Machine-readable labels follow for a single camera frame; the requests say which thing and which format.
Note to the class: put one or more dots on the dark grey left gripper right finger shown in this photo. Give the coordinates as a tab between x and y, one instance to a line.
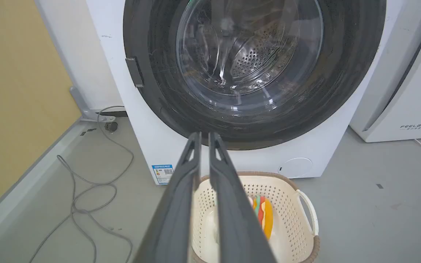
238	223

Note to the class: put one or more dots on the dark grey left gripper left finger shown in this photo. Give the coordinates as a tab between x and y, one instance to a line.
175	219

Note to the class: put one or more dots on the white front-load washing machine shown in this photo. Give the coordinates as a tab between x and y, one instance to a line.
152	120

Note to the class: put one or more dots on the round black washing machine door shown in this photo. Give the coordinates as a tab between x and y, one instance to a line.
345	73

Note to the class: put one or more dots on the colourful cloth in basket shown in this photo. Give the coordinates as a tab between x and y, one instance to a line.
265	217

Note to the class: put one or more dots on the energy label sticker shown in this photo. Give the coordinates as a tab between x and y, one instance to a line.
163	174

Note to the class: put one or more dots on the cream perforated laundry basket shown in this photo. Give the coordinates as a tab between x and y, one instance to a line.
294	215

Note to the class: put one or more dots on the grey wheeled stand base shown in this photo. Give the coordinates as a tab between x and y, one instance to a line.
90	109

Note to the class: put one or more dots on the white air purifier appliance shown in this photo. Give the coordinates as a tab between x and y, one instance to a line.
411	91

